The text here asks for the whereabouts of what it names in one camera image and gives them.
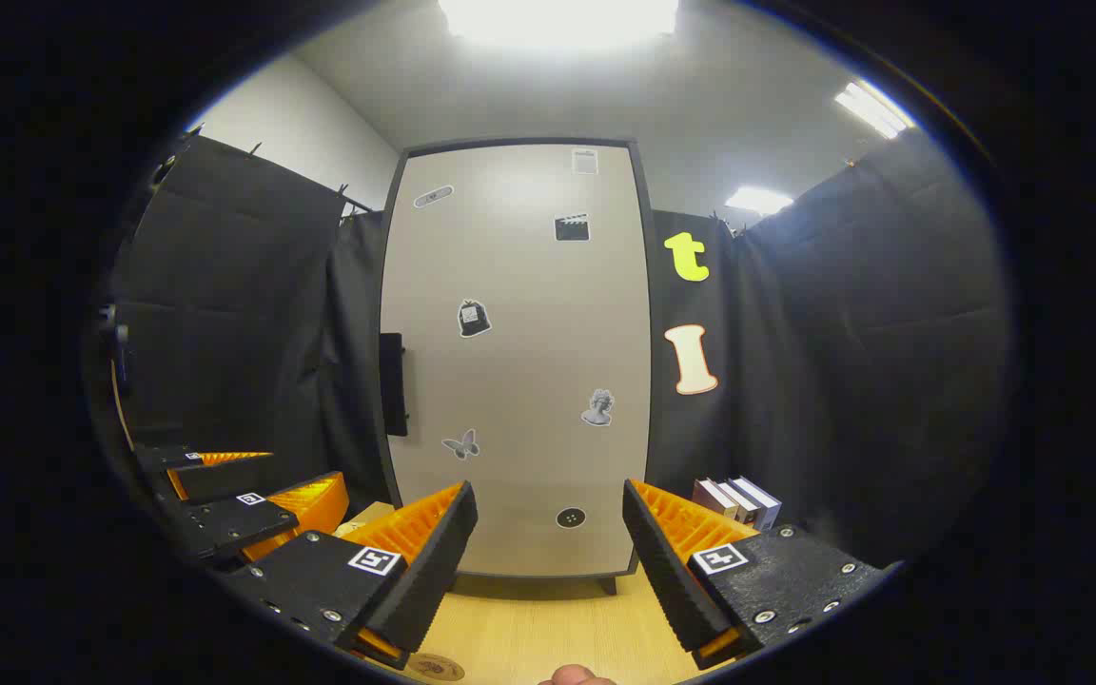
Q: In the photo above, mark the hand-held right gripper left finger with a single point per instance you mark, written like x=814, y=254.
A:
x=434, y=571

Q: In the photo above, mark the round wooden coaster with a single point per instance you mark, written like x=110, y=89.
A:
x=434, y=668

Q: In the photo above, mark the grey cabinet door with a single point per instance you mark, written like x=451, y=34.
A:
x=510, y=362

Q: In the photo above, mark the large ceiling light panel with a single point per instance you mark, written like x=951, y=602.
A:
x=557, y=19

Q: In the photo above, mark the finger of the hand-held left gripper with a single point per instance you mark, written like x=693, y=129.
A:
x=225, y=480
x=225, y=523

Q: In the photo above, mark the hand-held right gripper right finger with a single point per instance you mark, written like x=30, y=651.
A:
x=657, y=571

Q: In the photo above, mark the black backdrop cloth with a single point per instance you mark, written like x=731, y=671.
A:
x=225, y=314

